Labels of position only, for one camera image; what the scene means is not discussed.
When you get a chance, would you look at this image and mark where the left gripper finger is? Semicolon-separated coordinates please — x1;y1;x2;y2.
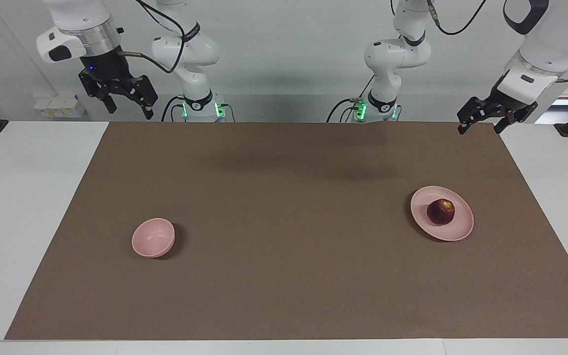
458;97;492;135
494;105;536;135

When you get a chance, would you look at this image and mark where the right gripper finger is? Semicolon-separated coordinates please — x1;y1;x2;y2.
78;71;117;114
129;75;159;120

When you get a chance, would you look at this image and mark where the dark red apple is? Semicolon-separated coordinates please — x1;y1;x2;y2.
426;198;456;226

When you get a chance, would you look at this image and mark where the pink plate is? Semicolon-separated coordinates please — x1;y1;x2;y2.
410;186;475;242

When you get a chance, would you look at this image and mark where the pink bowl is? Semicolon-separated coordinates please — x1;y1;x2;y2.
132;218;176;258

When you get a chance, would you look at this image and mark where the white power strip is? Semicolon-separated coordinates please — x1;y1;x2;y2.
34;95;86;118

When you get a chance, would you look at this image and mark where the brown table mat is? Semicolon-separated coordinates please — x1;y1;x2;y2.
4;122;568;341

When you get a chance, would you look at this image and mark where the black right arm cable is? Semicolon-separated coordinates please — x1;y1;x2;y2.
116;0;188;74

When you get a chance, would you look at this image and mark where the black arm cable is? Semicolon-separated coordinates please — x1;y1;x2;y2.
116;0;188;74
426;0;568;83

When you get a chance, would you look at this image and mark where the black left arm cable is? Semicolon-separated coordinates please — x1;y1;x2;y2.
426;0;568;83

